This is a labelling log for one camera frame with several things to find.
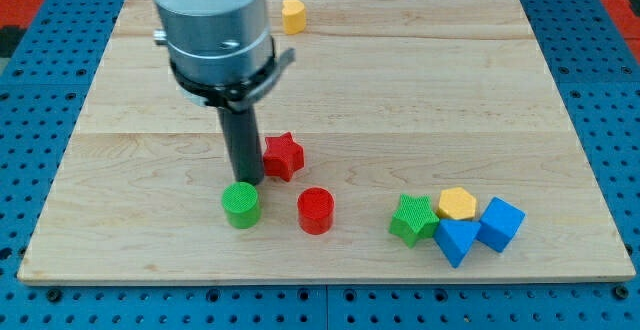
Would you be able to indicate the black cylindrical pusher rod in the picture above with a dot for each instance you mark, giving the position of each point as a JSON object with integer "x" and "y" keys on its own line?
{"x": 243, "y": 145}

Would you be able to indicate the red star block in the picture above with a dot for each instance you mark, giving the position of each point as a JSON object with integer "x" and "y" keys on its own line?
{"x": 283, "y": 156}

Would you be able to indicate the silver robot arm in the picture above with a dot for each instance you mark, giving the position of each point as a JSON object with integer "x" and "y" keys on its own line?
{"x": 222, "y": 55}

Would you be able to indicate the green star block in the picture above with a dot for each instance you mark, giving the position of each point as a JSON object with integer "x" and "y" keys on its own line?
{"x": 413, "y": 219}

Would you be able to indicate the yellow hexagon block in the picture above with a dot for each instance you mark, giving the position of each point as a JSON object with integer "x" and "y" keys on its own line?
{"x": 456, "y": 204}

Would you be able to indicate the green cylinder block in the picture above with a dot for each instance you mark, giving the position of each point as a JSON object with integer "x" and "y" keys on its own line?
{"x": 240, "y": 202}

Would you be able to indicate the red cylinder block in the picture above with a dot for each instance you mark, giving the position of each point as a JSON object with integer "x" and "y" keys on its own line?
{"x": 315, "y": 210}

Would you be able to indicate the yellow heart block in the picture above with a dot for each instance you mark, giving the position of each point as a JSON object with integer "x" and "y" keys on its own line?
{"x": 293, "y": 14}

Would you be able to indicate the wooden board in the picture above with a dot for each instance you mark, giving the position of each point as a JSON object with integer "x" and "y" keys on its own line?
{"x": 387, "y": 97}

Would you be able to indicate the blue triangle block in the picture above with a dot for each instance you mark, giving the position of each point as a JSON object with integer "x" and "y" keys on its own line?
{"x": 455, "y": 239}

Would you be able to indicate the blue cube block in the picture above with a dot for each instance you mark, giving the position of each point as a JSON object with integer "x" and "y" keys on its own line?
{"x": 499, "y": 224}

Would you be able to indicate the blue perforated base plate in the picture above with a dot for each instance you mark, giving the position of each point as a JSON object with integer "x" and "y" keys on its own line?
{"x": 47, "y": 80}

